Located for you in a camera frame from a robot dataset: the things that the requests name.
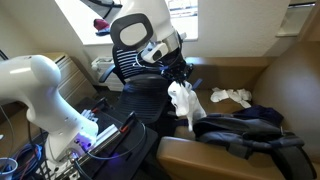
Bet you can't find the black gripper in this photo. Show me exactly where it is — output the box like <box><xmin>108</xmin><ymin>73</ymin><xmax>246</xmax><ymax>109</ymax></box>
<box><xmin>159</xmin><ymin>49</ymin><xmax>195</xmax><ymax>85</ymax></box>

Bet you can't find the dark blue cloth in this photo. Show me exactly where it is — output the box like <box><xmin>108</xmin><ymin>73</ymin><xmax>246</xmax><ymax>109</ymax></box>
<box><xmin>232</xmin><ymin>105</ymin><xmax>285</xmax><ymax>127</ymax></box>

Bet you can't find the small white cloth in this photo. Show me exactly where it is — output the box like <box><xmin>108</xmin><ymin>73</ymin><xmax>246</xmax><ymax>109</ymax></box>
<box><xmin>209</xmin><ymin>86</ymin><xmax>231</xmax><ymax>104</ymax></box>
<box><xmin>226</xmin><ymin>87</ymin><xmax>254</xmax><ymax>110</ymax></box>

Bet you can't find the black slatted office chair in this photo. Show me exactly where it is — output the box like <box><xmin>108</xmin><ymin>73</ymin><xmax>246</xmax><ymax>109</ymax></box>
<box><xmin>98</xmin><ymin>44</ymin><xmax>178</xmax><ymax>126</ymax></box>

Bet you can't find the black red bar clamp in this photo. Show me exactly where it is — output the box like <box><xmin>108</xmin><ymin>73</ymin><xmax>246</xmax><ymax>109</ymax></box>
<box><xmin>90</xmin><ymin>97</ymin><xmax>108</xmax><ymax>115</ymax></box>
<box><xmin>119</xmin><ymin>111</ymin><xmax>138</xmax><ymax>135</ymax></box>

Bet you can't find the brown leather armchair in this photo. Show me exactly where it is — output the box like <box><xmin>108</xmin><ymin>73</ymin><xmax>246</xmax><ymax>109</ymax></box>
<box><xmin>156</xmin><ymin>39</ymin><xmax>320</xmax><ymax>180</ymax></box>

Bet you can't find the dark grey backpack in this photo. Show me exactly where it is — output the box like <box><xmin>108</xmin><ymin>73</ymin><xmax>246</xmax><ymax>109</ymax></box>
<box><xmin>174</xmin><ymin>114</ymin><xmax>318</xmax><ymax>180</ymax></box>

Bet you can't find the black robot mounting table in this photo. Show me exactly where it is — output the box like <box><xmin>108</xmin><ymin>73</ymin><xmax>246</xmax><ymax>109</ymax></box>
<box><xmin>43</xmin><ymin>96</ymin><xmax>160</xmax><ymax>180</ymax></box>

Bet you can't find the maroon and blue cap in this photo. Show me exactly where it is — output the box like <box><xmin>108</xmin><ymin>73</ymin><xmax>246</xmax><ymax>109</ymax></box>
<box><xmin>92</xmin><ymin>18</ymin><xmax>112</xmax><ymax>37</ymax></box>

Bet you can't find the beige wooden drawer cabinet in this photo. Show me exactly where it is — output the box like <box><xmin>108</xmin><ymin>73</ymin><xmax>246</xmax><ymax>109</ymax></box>
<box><xmin>43</xmin><ymin>51</ymin><xmax>98</xmax><ymax>108</ymax></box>

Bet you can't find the white paper cup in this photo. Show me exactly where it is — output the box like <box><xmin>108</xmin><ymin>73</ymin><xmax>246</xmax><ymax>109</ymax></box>
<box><xmin>0</xmin><ymin>157</ymin><xmax>19</xmax><ymax>180</ymax></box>

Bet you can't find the white wrist camera block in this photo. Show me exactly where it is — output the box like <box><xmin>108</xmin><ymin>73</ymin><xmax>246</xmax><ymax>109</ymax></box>
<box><xmin>141</xmin><ymin>41</ymin><xmax>170</xmax><ymax>65</ymax></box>

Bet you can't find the window frame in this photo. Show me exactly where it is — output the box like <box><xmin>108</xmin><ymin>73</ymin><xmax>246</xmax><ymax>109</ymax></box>
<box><xmin>166</xmin><ymin>0</ymin><xmax>200</xmax><ymax>25</ymax></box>

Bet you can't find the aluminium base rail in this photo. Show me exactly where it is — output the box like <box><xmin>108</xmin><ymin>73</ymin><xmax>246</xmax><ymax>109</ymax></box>
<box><xmin>49</xmin><ymin>124</ymin><xmax>123</xmax><ymax>175</ymax></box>

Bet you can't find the blue cable bundle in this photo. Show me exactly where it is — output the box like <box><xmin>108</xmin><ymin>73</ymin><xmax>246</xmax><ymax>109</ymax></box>
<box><xmin>13</xmin><ymin>143</ymin><xmax>45</xmax><ymax>180</ymax></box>

